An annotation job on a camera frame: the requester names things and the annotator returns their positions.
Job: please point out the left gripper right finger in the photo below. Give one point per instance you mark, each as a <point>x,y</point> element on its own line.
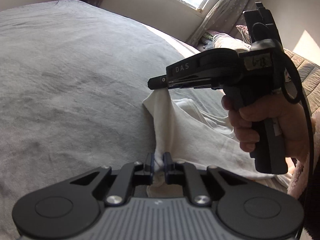
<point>188,177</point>

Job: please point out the beige patterned curtain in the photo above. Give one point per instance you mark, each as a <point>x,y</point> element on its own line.
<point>223,17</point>

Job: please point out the person's right forearm sleeve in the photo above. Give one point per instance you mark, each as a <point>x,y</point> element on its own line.
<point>308,198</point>

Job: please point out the grey bed sheet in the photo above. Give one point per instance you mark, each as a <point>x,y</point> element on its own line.
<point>73,81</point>

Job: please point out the person's right hand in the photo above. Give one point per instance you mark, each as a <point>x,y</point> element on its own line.
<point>291,120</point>

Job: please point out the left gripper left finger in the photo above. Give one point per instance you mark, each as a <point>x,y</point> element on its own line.
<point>125,180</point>

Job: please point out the white Winnie the Pooh sweatshirt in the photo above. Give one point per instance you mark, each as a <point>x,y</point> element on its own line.
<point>202,139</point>

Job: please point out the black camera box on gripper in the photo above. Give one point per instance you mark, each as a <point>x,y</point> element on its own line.
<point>261,25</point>

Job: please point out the grey quilted headboard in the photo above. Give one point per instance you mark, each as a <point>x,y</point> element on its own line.
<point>309,75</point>

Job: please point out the pink grey pillow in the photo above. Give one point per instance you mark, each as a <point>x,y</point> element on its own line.
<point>243,30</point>

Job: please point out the folded beige pink comforter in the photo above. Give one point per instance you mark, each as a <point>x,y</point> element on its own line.
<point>222,40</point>

